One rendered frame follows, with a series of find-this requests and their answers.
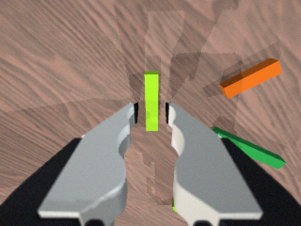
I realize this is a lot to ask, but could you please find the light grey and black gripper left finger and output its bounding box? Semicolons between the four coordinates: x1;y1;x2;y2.
0;102;138;226

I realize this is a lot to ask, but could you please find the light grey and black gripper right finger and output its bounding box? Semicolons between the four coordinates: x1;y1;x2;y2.
166;102;301;226

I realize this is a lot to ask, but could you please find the orange rod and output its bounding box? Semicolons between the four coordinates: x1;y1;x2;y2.
219;57;281;99

